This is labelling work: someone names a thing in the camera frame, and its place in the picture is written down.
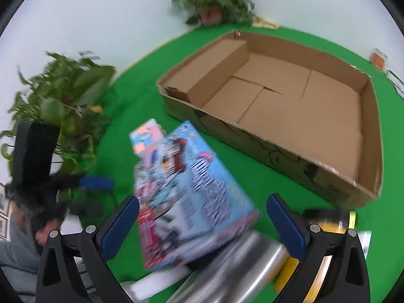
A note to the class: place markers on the potted green plant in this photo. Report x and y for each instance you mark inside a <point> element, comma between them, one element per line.
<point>209,13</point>
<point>67,94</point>

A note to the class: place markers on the open cardboard tray box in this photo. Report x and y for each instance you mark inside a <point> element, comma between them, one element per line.
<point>302,112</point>

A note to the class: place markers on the yellow banana peel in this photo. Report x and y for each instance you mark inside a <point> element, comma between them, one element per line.
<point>260,22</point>

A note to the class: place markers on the green table cloth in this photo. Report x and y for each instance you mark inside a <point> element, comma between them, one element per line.
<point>133,99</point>

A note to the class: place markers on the silver metal cylinder can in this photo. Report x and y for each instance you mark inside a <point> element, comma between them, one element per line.
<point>238,273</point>

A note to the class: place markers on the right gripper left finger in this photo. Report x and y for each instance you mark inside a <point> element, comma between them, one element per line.
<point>59,279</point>

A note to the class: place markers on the person's left hand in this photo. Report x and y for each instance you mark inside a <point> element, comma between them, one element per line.
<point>42,234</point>

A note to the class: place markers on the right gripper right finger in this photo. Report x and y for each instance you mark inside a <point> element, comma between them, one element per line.
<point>347,277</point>

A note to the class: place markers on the small orange box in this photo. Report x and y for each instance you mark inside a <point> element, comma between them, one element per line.
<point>378,59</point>

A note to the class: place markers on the colourful toy box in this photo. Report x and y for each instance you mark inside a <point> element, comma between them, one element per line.
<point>190,205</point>

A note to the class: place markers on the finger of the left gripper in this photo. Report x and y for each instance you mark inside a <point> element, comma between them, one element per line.
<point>96,183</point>

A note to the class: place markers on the near potted green plant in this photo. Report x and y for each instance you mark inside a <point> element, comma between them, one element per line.
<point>67,94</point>

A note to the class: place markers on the far potted green plant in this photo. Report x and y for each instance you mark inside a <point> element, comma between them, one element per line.
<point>209,13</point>

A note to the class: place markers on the white handheld fan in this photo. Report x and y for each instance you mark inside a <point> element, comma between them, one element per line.
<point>154,283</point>

